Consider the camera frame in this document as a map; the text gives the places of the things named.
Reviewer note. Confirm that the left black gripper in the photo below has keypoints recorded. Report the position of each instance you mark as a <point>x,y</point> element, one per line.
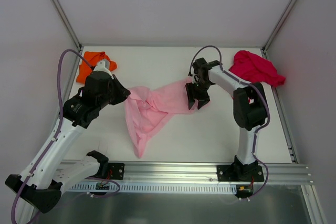
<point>117,91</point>

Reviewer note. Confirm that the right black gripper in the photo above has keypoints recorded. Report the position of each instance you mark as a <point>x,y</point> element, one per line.
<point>197,92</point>

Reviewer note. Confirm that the light pink t shirt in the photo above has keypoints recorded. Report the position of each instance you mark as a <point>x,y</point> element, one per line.
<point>148,111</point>

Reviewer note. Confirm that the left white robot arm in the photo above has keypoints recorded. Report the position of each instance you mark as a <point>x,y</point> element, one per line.
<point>40,183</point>

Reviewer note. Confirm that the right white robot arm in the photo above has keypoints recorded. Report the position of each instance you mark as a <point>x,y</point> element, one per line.
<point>250,111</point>

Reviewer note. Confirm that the orange t shirt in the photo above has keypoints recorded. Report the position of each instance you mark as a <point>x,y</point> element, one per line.
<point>93,58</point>

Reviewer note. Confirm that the magenta t shirt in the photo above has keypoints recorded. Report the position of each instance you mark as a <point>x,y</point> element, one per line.
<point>254,68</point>

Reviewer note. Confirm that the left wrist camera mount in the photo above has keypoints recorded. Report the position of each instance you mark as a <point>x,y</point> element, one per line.
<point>102,65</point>

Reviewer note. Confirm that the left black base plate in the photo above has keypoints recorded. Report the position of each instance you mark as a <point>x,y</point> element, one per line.
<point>115,171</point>

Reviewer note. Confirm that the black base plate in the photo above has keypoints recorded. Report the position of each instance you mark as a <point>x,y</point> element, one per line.
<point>235,173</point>
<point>115,171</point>

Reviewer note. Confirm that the aluminium mounting rail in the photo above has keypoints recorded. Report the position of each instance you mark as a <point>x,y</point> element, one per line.
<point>204,173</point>

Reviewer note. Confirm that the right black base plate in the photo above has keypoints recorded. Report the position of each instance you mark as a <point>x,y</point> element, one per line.
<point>235,173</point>

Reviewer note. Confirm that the white slotted cable duct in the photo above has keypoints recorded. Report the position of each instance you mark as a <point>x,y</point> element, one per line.
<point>160,188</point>

